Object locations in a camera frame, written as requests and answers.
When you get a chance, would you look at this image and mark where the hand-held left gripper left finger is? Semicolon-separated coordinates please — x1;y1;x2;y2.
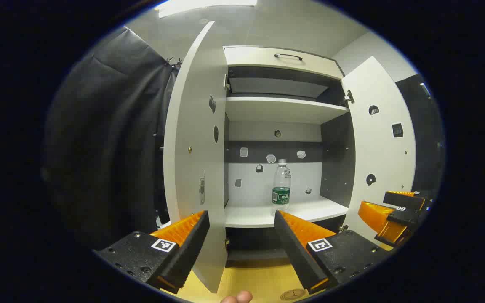
92;210;210;294

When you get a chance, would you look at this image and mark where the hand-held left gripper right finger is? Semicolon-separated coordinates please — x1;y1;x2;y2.
274;210;394;295

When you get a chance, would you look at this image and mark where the round brown coaster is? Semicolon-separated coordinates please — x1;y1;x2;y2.
280;288;308;301

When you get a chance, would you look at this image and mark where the white cabinet door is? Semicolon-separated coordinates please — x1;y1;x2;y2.
163;21;229;294
341;56;417;247

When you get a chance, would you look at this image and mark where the white cabinet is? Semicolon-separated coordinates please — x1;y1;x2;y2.
224;45;357;270

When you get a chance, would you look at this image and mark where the white cabinet shelf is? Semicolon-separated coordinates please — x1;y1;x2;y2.
226;97;349;125

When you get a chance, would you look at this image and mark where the white cabinet drawer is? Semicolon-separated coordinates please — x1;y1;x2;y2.
224;45;344;80

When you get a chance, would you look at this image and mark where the black backdrop cloth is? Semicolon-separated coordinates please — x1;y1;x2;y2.
395;75;445;198
43;26;180;249

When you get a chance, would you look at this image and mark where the black left door handle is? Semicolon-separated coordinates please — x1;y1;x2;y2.
153;133;171;226

